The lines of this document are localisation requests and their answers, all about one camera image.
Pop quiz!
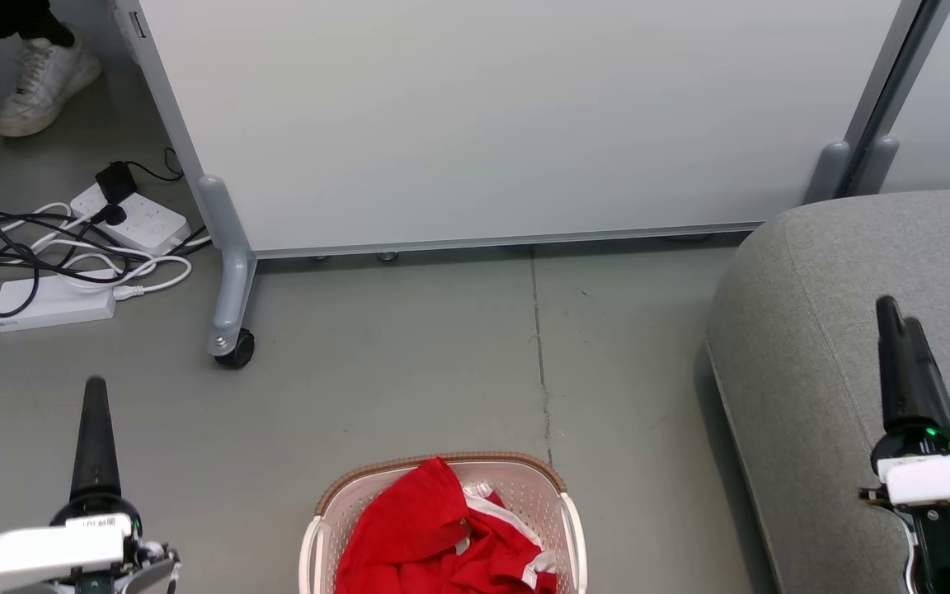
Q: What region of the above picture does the grey fabric sofa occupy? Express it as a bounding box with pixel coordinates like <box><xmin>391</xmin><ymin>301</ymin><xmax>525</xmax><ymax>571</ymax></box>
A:
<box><xmin>704</xmin><ymin>188</ymin><xmax>950</xmax><ymax>594</ymax></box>

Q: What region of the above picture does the white sneaker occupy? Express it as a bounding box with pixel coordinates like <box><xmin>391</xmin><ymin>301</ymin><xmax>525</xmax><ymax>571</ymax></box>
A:
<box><xmin>0</xmin><ymin>33</ymin><xmax>104</xmax><ymax>139</ymax></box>

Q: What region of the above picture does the white laundry basket brown rim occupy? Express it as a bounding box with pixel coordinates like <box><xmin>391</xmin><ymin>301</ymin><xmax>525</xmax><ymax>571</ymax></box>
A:
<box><xmin>299</xmin><ymin>451</ymin><xmax>588</xmax><ymax>594</ymax></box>

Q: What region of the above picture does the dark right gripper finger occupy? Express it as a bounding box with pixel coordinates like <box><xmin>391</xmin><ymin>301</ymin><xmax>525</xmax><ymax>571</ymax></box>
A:
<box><xmin>877</xmin><ymin>295</ymin><xmax>918</xmax><ymax>431</ymax></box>
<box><xmin>905</xmin><ymin>318</ymin><xmax>950</xmax><ymax>443</ymax></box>

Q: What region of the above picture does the grey framed partition panel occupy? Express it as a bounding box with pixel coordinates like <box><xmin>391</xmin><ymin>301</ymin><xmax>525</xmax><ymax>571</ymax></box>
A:
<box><xmin>853</xmin><ymin>0</ymin><xmax>950</xmax><ymax>197</ymax></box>

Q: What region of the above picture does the white partition panel grey frame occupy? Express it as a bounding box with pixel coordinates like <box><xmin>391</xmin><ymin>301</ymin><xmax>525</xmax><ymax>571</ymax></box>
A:
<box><xmin>110</xmin><ymin>0</ymin><xmax>926</xmax><ymax>370</ymax></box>

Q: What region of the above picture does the white rectangular power box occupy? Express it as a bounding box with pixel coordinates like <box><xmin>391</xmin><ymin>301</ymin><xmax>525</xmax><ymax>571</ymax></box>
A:
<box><xmin>0</xmin><ymin>270</ymin><xmax>118</xmax><ymax>333</ymax></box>

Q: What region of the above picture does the black cable bundle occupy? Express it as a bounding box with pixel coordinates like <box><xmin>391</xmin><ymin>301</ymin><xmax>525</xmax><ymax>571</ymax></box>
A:
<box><xmin>0</xmin><ymin>132</ymin><xmax>214</xmax><ymax>319</ymax></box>

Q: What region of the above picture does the black trouser leg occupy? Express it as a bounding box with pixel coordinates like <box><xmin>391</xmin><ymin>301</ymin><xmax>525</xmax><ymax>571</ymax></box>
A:
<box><xmin>0</xmin><ymin>0</ymin><xmax>78</xmax><ymax>52</ymax></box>

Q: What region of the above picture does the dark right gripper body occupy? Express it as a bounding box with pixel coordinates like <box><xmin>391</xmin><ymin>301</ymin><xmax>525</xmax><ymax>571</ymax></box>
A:
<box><xmin>869</xmin><ymin>422</ymin><xmax>950</xmax><ymax>466</ymax></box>

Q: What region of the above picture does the white power strip with sockets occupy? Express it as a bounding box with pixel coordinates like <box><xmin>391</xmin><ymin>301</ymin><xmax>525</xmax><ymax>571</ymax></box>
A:
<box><xmin>70</xmin><ymin>183</ymin><xmax>193</xmax><ymax>257</ymax></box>

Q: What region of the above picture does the black power adapter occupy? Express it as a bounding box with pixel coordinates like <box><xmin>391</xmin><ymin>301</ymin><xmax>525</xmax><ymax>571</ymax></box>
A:
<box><xmin>95</xmin><ymin>161</ymin><xmax>140</xmax><ymax>206</ymax></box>

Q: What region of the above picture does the black caster wheel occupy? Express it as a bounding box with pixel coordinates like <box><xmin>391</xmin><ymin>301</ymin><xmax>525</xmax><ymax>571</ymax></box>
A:
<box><xmin>214</xmin><ymin>328</ymin><xmax>256</xmax><ymax>370</ymax></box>

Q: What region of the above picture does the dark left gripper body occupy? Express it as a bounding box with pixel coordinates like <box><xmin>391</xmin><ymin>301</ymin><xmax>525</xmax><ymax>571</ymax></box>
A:
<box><xmin>49</xmin><ymin>492</ymin><xmax>144</xmax><ymax>537</ymax></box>

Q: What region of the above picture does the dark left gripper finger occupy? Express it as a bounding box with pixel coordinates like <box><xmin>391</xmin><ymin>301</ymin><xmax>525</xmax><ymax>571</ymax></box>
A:
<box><xmin>70</xmin><ymin>377</ymin><xmax>123</xmax><ymax>501</ymax></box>

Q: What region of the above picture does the red garment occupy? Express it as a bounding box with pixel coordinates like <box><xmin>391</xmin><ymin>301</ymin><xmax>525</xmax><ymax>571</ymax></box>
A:
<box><xmin>334</xmin><ymin>457</ymin><xmax>559</xmax><ymax>594</ymax></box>

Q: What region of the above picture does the white power cable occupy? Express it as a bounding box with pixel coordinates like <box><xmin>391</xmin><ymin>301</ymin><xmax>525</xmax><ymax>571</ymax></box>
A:
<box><xmin>0</xmin><ymin>200</ymin><xmax>194</xmax><ymax>313</ymax></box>

